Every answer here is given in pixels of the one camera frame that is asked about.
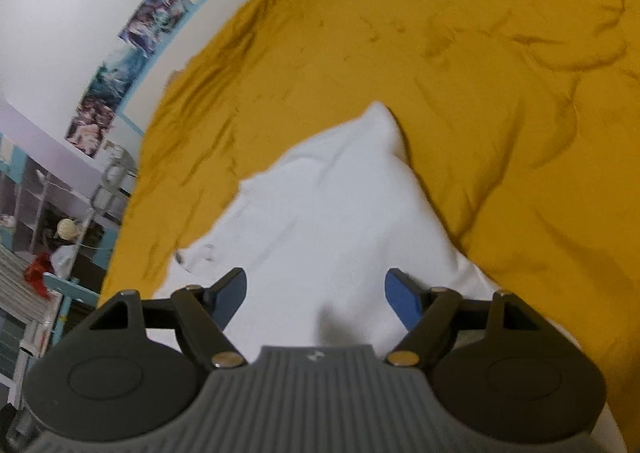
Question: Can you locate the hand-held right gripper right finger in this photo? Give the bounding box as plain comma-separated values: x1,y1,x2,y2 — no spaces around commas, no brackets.
384,267,552,368

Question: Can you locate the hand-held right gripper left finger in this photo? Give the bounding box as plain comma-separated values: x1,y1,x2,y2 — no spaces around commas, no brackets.
92,267,248,369

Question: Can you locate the white printed t-shirt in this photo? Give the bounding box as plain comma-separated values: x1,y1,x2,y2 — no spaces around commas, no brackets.
150,102,626,453

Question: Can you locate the metal clothes rack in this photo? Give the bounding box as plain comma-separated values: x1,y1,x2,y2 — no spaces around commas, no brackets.
87,143,138,229

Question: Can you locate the cream round hat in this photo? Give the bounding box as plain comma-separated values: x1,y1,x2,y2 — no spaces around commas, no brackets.
54,218,81,240

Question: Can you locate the red cloth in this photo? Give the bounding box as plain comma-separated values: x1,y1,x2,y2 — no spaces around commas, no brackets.
24,253,55,298

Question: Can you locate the teal shelf unit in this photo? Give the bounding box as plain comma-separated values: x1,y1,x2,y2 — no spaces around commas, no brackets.
0,130,126,284

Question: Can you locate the yellow blanket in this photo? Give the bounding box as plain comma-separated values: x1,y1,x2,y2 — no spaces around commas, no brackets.
100,0,640,453

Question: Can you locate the pink figure wall poster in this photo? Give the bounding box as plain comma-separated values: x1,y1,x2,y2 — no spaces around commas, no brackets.
65,96,119,157

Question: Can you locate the teal blue wall poster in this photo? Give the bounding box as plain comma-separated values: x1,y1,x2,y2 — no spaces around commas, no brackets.
82,40,152,107

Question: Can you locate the purple figure wall poster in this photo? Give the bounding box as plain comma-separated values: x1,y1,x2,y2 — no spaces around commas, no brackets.
119,0,195,57

